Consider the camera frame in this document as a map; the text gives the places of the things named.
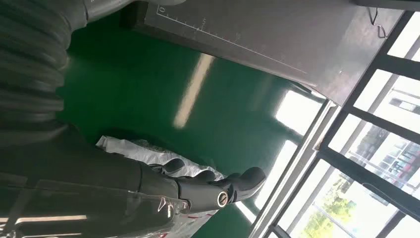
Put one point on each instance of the silver conveyor frame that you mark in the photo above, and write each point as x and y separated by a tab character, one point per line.
293	170

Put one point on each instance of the green conveyor belt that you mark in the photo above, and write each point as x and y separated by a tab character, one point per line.
147	82

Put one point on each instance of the black inbound scanning machine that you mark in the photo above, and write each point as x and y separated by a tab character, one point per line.
279	36

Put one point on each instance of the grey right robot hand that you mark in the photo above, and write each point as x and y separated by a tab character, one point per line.
82	184

